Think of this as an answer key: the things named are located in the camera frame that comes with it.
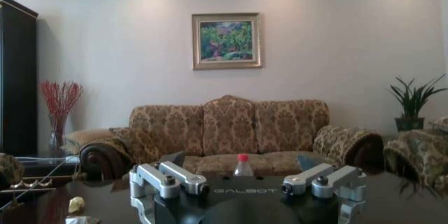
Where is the dark wooden cabinet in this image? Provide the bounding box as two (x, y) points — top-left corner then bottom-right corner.
(0, 0), (39, 156)

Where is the clear bottle with red cap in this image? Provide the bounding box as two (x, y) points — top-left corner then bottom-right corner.
(232, 153), (255, 177)

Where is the brass model ship ornament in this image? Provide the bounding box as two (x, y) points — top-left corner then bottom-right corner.
(0, 170), (88, 209)

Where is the crumpled white paper scrap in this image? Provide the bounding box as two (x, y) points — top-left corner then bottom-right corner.
(66, 215), (92, 224)

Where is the clear glass vase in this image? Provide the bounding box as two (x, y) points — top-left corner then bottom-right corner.
(48, 119), (68, 151)

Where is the brown patterned fabric sofa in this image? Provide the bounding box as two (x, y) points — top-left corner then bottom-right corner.
(79, 94), (386, 183)

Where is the dark side table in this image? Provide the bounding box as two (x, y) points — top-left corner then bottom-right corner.
(14, 149), (83, 180)

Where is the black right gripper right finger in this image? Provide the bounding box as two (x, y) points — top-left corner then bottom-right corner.
(282, 153), (367, 224)

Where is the patterned fabric armchair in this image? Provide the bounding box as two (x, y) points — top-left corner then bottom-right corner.
(383, 118), (448, 196)

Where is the framed landscape painting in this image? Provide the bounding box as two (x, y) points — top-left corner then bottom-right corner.
(191, 12), (263, 71)

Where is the patterned armchair with dark trim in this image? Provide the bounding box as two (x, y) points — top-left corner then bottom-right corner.
(0, 152), (26, 192)

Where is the red dried branch bouquet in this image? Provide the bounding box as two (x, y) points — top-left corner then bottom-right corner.
(40, 80), (84, 127)

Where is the crumpled yellow paper ball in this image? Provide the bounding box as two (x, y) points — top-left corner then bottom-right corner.
(68, 197), (87, 212)

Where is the patterned throw pillow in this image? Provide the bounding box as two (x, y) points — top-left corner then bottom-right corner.
(60, 128), (119, 155)

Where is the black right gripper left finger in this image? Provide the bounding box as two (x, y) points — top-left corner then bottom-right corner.
(130, 151), (211, 224)

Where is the green potted plant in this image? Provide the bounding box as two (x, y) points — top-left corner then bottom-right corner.
(387, 74), (447, 132)

